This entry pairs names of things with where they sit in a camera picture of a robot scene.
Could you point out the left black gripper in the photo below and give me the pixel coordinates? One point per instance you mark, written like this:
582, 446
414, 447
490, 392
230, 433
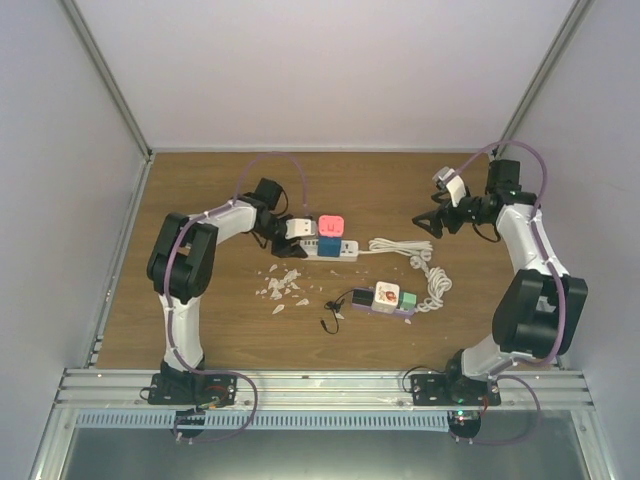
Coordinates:
283, 250

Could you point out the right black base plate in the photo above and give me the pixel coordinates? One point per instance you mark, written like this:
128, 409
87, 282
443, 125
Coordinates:
429, 388

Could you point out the purple power strip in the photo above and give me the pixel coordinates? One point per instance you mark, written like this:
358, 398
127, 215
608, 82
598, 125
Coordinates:
397, 312

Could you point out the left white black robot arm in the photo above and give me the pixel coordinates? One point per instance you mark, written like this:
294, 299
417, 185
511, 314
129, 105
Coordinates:
182, 260

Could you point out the white cartoon cube adapter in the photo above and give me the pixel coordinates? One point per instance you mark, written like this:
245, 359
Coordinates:
386, 297

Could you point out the pink cube plug adapter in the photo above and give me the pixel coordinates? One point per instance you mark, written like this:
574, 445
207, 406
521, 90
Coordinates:
331, 226

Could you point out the aluminium front rail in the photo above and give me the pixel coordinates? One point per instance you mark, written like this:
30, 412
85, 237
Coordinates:
280, 390

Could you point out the black plug adapter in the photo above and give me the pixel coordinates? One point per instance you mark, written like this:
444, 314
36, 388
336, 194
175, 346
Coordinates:
362, 297

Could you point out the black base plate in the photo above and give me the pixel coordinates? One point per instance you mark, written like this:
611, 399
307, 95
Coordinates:
186, 388
429, 388

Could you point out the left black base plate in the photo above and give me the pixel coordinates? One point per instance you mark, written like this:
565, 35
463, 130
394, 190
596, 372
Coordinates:
186, 388

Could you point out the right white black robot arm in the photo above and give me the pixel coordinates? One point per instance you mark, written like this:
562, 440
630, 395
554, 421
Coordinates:
537, 317

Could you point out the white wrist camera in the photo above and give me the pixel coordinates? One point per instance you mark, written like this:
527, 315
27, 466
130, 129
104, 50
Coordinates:
300, 228
448, 180

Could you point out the white USB power strip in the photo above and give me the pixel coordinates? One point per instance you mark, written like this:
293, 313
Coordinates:
349, 251

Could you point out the right aluminium corner post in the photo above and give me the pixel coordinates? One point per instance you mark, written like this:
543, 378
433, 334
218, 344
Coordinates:
560, 42

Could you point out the aluminium corner post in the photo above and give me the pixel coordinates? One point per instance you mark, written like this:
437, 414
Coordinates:
90, 45
560, 42

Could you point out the grey slotted cable duct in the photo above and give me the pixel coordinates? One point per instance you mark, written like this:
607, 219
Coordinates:
268, 420

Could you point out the left aluminium corner post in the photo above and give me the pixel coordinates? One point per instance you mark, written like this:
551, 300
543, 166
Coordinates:
90, 45

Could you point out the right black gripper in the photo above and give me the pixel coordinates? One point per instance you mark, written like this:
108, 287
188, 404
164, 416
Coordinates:
435, 218

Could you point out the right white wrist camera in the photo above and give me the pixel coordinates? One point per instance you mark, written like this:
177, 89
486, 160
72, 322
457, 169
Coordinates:
448, 180

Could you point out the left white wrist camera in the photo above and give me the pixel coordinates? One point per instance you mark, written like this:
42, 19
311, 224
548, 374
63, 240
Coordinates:
300, 228

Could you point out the green cube adapter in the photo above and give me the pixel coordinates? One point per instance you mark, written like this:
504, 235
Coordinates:
407, 301

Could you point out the blue cube plug adapter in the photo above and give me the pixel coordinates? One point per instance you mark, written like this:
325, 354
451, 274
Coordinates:
329, 247

